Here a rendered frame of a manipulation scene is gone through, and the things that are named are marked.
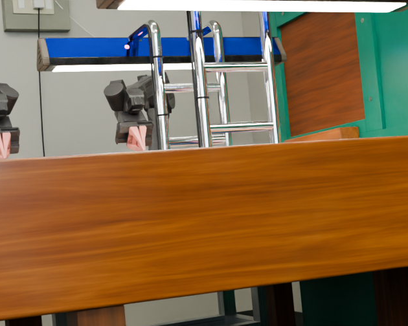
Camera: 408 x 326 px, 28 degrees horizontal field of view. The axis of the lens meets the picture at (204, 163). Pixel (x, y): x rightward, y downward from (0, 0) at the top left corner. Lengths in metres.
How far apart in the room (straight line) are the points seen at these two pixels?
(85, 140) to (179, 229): 3.12
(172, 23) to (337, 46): 2.28
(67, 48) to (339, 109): 0.75
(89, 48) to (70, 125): 2.20
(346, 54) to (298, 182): 1.11
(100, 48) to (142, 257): 0.99
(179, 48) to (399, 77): 0.53
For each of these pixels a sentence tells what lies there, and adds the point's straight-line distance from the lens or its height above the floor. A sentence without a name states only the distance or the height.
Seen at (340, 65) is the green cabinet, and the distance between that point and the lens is 2.20.
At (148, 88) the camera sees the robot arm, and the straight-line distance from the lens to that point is 2.46.
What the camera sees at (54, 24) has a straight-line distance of 4.12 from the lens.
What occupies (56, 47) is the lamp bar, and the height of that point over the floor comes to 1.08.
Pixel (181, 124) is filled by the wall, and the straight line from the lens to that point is 4.31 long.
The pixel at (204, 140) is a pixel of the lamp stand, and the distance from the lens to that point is 1.56.
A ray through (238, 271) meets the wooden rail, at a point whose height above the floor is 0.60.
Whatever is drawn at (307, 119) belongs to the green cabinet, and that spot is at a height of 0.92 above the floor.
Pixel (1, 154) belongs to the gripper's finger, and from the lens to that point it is 2.11.
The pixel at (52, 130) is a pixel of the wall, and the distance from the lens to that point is 4.08.
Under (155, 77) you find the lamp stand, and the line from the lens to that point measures 1.80.
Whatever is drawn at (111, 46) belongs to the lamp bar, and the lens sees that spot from 1.94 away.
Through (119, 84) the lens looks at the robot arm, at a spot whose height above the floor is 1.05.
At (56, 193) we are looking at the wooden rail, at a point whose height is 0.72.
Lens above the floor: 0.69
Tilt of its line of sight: 3 degrees up
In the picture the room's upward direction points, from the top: 5 degrees counter-clockwise
